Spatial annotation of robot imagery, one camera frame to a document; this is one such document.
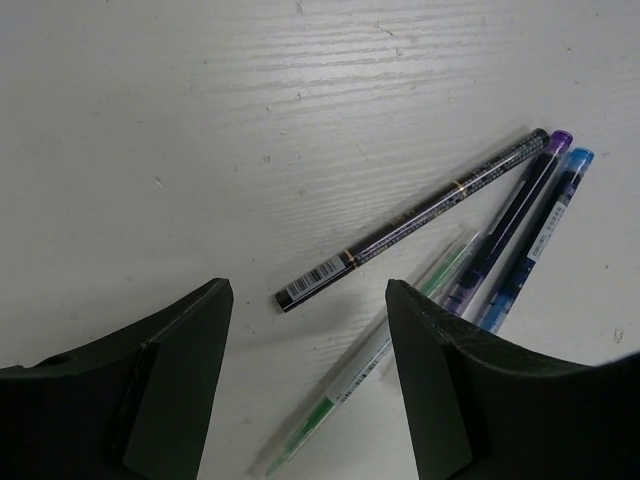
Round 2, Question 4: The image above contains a black pen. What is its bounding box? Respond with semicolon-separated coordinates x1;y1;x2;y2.
274;128;550;312

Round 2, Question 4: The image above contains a dark cap gel pen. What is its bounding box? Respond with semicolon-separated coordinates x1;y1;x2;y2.
443;130;573;316

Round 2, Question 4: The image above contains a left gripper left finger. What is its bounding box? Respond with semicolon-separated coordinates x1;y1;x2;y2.
1;279;234;479

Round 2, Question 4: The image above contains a blue cap gel pen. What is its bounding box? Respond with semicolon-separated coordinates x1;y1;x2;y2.
474;148;595;333

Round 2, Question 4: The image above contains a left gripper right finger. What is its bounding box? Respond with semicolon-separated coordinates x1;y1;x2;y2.
386;280;639;479

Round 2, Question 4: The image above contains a green gel pen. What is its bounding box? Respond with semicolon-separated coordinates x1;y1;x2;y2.
247;229;482;479

